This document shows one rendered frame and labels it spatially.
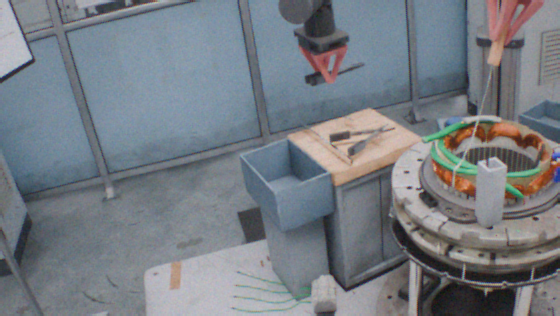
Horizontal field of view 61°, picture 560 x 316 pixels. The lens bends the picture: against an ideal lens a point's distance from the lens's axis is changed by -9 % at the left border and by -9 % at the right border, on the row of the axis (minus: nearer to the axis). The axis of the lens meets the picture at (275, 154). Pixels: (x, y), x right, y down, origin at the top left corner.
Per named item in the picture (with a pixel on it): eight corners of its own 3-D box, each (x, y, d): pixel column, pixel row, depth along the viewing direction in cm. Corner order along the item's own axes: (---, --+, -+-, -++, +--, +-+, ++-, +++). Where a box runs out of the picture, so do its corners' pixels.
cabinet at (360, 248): (346, 293, 103) (336, 185, 91) (304, 246, 119) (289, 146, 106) (422, 256, 109) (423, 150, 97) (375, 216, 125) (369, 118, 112)
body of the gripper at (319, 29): (319, 54, 89) (314, 14, 85) (293, 38, 97) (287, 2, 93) (351, 43, 91) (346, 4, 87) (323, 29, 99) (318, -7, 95)
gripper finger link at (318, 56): (321, 93, 95) (314, 45, 90) (303, 80, 101) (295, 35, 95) (352, 81, 97) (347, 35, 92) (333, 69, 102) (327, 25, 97)
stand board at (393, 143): (335, 186, 91) (334, 174, 90) (288, 146, 107) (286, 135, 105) (425, 150, 97) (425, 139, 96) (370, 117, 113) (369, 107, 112)
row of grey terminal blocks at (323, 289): (337, 317, 98) (336, 302, 96) (313, 319, 98) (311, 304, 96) (335, 283, 107) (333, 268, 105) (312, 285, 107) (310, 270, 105)
